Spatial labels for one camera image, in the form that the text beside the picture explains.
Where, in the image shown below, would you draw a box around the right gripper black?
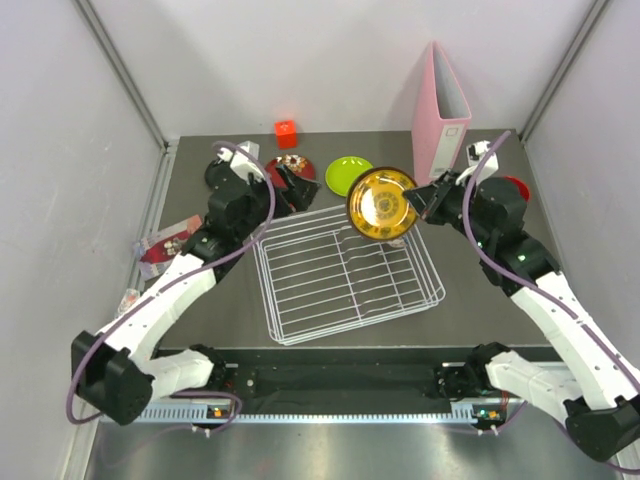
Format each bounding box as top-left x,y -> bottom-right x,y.
403,169 -> 492,251

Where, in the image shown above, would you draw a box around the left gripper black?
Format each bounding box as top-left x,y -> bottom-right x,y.
236,163 -> 323,241

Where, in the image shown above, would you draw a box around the red floral plate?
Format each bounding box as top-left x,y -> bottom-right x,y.
265,154 -> 316,189

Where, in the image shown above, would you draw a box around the yellow plate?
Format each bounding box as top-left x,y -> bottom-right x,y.
346,167 -> 418,243

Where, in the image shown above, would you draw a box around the green plate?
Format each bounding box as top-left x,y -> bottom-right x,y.
325,156 -> 373,197

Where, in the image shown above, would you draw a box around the black glossy plate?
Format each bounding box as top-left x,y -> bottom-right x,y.
204,161 -> 222,190

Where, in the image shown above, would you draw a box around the white wire dish rack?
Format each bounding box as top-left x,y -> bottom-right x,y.
253,206 -> 446,346

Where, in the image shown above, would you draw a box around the red cup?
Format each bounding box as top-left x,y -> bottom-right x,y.
506,176 -> 531,202

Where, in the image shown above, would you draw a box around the red blue patterned bowl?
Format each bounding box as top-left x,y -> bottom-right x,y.
386,238 -> 407,249

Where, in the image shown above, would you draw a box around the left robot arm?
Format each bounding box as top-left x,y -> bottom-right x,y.
71,161 -> 320,426

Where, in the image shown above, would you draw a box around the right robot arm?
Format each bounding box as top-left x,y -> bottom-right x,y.
403,172 -> 639,462

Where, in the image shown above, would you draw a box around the orange cube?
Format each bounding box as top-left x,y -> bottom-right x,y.
274,120 -> 298,150

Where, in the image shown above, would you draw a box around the red illustrated card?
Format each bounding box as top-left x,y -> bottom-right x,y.
133,215 -> 202,281

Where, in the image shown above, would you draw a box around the floral patterned cloth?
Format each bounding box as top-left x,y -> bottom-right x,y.
115,288 -> 141,318

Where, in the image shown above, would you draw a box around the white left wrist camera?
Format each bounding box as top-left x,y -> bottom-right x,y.
217,141 -> 264,182

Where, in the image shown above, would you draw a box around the pink ring binder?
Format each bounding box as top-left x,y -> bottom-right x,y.
411,41 -> 472,185

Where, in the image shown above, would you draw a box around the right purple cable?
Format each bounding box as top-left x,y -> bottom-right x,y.
462,130 -> 640,474

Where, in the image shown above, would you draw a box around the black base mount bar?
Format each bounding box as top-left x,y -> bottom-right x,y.
154,344 -> 551,404

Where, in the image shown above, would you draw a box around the grey slotted cable duct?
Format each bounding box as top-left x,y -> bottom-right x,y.
135,399 -> 509,425

